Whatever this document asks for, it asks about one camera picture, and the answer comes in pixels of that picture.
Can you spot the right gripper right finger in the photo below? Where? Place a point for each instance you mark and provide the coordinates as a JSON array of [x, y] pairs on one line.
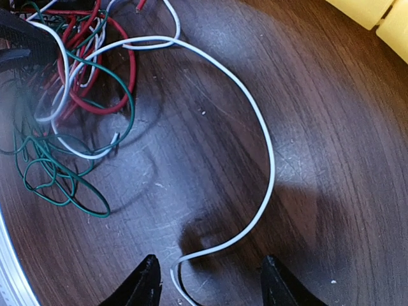
[[279, 285]]

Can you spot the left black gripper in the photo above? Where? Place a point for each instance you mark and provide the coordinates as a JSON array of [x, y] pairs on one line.
[[30, 48]]

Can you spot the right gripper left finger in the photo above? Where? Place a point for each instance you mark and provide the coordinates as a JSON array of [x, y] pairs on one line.
[[142, 287]]

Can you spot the yellow three-compartment bin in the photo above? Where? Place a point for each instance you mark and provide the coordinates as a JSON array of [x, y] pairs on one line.
[[388, 16]]

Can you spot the front aluminium rail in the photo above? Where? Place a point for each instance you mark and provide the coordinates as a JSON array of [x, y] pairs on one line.
[[15, 288]]

